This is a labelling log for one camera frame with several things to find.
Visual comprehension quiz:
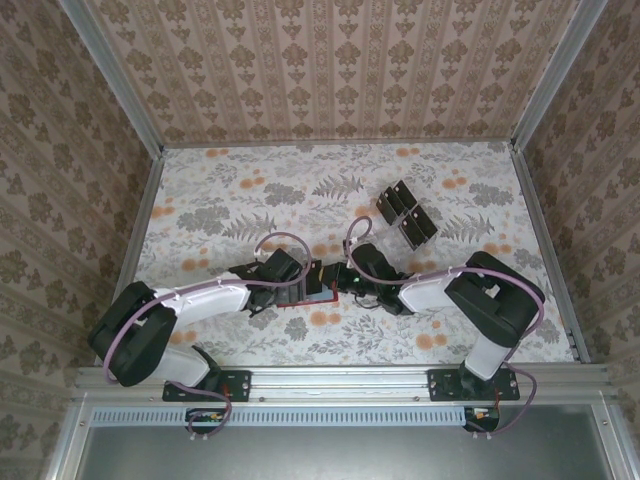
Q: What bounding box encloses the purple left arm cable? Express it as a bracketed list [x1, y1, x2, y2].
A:
[102, 232, 314, 444]

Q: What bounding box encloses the white slotted cable duct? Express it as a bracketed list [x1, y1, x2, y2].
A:
[91, 405, 470, 428]

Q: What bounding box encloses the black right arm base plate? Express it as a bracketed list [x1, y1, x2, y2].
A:
[427, 368, 521, 404]

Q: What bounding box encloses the black credit card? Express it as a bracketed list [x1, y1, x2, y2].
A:
[374, 192, 404, 225]
[398, 214, 431, 251]
[304, 268, 335, 298]
[388, 179, 422, 209]
[407, 203, 441, 237]

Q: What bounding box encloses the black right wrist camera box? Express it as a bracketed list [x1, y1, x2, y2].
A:
[348, 243, 401, 282]

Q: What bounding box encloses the small circuit board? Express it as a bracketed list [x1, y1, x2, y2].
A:
[463, 406, 502, 434]
[185, 407, 227, 435]

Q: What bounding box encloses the aluminium table edge rail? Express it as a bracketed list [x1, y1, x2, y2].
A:
[113, 147, 166, 299]
[509, 144, 592, 365]

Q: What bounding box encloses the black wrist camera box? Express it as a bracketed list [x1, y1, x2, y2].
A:
[348, 243, 401, 282]
[261, 248, 303, 285]

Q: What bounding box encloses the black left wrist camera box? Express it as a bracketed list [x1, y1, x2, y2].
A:
[261, 248, 303, 285]

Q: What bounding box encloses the grey metal panel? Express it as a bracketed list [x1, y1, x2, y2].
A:
[74, 404, 619, 480]

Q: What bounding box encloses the aluminium frame post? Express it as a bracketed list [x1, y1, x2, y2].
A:
[509, 0, 611, 151]
[62, 0, 166, 154]

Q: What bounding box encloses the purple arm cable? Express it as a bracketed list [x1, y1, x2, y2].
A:
[102, 232, 314, 444]
[345, 217, 547, 442]

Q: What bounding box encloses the aluminium mounting rail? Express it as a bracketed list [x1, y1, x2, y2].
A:
[74, 363, 615, 407]

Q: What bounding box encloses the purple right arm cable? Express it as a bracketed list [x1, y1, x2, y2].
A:
[345, 217, 547, 442]

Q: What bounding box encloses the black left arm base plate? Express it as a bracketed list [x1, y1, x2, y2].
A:
[162, 368, 252, 404]

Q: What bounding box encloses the red card holder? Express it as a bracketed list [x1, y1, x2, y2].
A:
[276, 287, 340, 310]

